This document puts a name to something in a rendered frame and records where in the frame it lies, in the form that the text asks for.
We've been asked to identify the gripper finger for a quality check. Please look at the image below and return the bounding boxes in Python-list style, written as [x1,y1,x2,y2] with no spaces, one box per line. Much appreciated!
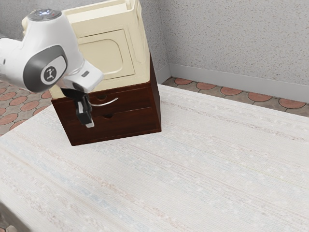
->
[76,95,95,129]

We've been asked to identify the dark brown wooden drawer cabinet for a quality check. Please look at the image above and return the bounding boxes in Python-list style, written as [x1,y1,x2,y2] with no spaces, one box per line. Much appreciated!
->
[51,52,162,146]

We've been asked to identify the cream box with lid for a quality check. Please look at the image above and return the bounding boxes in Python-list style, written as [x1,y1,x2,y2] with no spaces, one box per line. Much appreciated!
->
[21,0,152,100]

